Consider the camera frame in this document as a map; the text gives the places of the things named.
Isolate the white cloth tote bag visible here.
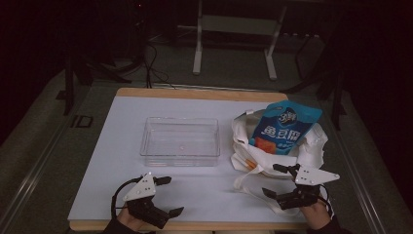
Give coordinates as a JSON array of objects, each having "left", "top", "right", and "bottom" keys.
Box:
[{"left": 230, "top": 108, "right": 329, "bottom": 217}]

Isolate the blue snack packet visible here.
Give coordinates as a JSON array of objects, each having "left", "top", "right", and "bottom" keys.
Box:
[{"left": 248, "top": 99, "right": 323, "bottom": 155}]

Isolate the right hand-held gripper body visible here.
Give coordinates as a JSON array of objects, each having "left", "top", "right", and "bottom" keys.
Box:
[{"left": 277, "top": 165, "right": 341, "bottom": 211}]

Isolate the black floor cable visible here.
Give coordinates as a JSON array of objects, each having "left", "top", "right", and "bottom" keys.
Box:
[{"left": 143, "top": 40, "right": 177, "bottom": 90}]

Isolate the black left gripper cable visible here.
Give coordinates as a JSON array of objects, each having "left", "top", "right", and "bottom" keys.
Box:
[{"left": 110, "top": 176, "right": 144, "bottom": 219}]

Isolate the person's right hand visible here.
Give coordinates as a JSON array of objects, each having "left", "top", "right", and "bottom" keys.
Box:
[{"left": 299, "top": 200, "right": 333, "bottom": 231}]

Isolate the clear plastic box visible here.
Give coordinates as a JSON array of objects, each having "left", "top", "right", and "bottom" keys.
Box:
[{"left": 139, "top": 116, "right": 221, "bottom": 168}]

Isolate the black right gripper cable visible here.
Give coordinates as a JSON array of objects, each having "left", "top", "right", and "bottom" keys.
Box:
[{"left": 319, "top": 184, "right": 335, "bottom": 219}]

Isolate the black floor bracket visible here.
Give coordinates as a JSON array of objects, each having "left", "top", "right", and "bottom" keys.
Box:
[{"left": 70, "top": 113, "right": 94, "bottom": 129}]

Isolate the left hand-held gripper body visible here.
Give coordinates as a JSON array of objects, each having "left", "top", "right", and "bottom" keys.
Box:
[{"left": 122, "top": 172, "right": 170, "bottom": 230}]

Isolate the person's left hand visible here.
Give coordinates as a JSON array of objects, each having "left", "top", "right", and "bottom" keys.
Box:
[{"left": 116, "top": 208, "right": 144, "bottom": 231}]

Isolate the white table mat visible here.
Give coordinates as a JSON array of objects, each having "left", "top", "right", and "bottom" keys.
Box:
[{"left": 67, "top": 96, "right": 310, "bottom": 224}]

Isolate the black stand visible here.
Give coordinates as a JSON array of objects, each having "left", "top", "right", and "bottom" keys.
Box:
[
  {"left": 282, "top": 34, "right": 348, "bottom": 132},
  {"left": 56, "top": 48, "right": 132, "bottom": 117}
]

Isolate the white metal stand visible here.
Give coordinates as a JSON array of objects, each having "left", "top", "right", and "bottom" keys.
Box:
[{"left": 192, "top": 0, "right": 288, "bottom": 82}]

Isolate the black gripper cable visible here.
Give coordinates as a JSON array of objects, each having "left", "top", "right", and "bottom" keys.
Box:
[
  {"left": 110, "top": 176, "right": 144, "bottom": 219},
  {"left": 319, "top": 184, "right": 335, "bottom": 219}
]

